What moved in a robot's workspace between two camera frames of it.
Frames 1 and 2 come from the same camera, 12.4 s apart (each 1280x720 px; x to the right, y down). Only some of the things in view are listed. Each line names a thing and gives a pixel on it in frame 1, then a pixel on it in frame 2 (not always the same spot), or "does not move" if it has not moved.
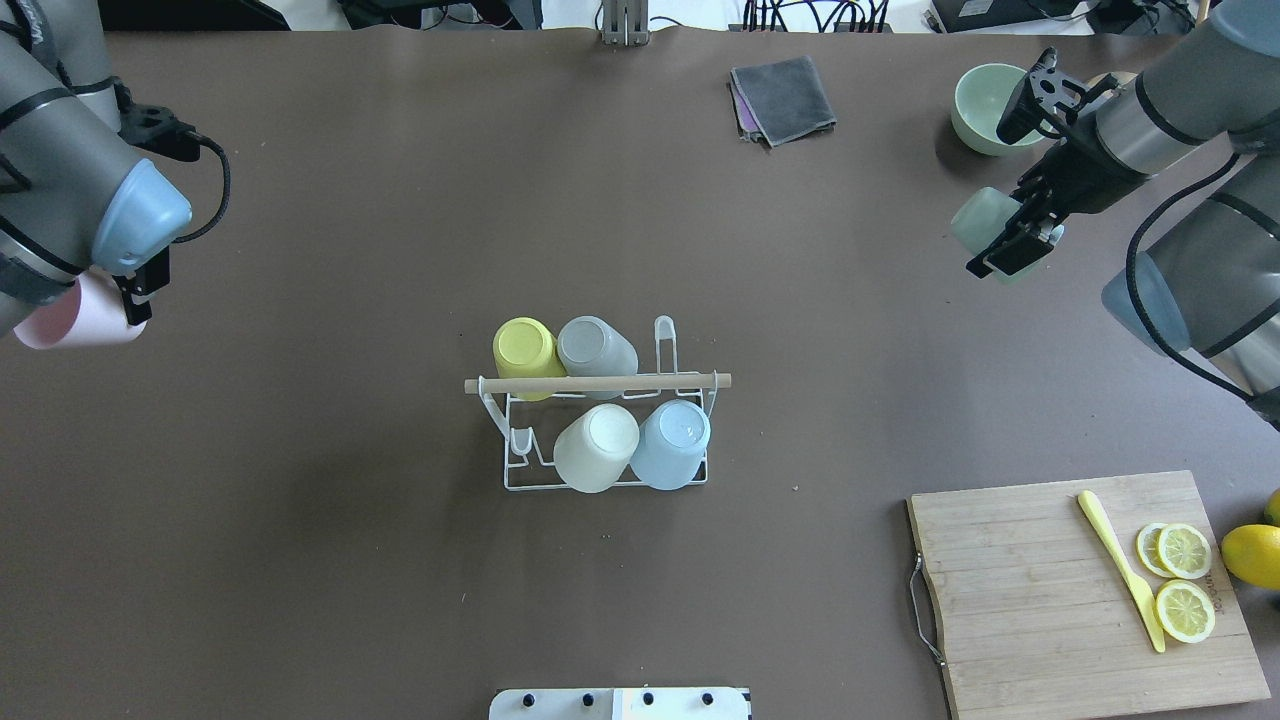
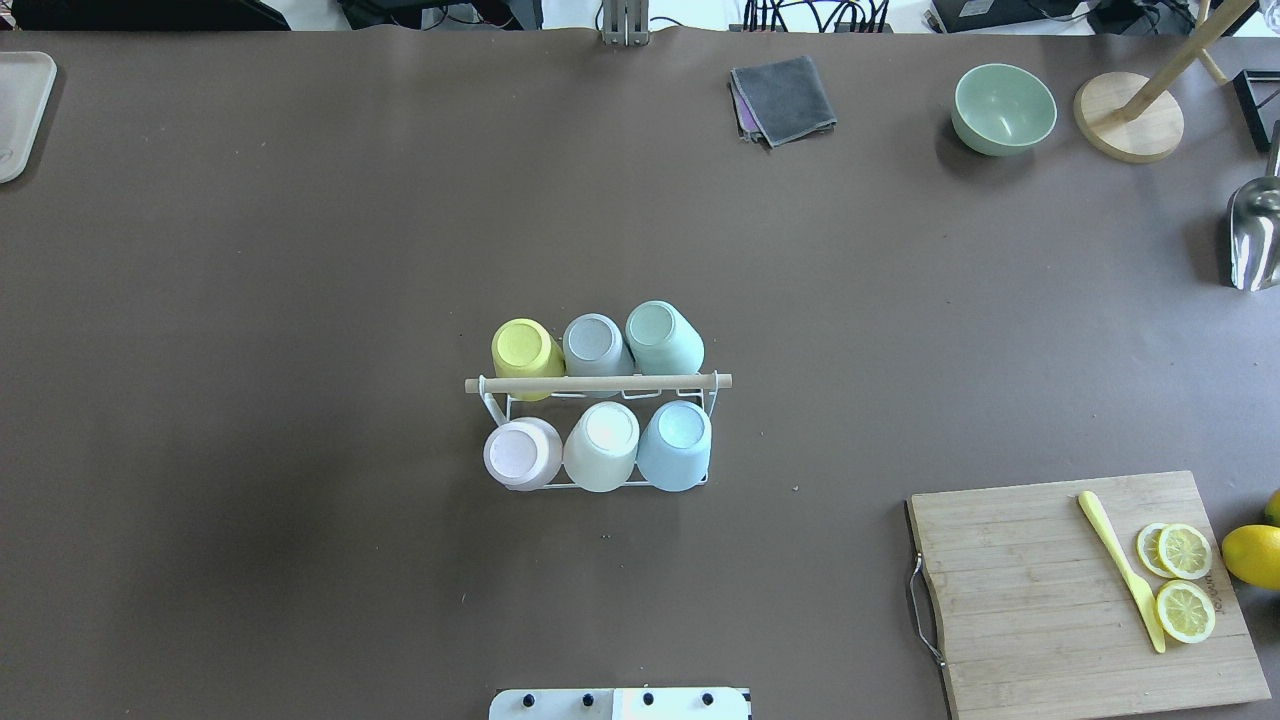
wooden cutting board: x=1039 y=621 does not move
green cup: x=979 y=221 → x=662 y=341
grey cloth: x=786 y=100 does not move
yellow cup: x=524 y=348 does not move
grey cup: x=591 y=346 does not move
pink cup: x=92 y=314 → x=523 y=454
